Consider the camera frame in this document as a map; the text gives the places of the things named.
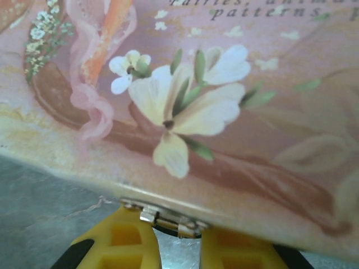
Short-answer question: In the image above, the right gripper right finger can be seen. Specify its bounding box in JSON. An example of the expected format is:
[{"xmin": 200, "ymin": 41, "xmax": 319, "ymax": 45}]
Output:
[{"xmin": 200, "ymin": 225, "xmax": 312, "ymax": 269}]

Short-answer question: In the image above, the pink floral tin box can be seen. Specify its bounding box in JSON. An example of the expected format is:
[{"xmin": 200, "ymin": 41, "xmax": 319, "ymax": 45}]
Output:
[{"xmin": 0, "ymin": 0, "xmax": 359, "ymax": 256}]

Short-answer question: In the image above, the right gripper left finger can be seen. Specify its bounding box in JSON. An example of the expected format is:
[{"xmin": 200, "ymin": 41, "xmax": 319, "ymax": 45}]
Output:
[{"xmin": 52, "ymin": 206, "xmax": 161, "ymax": 269}]

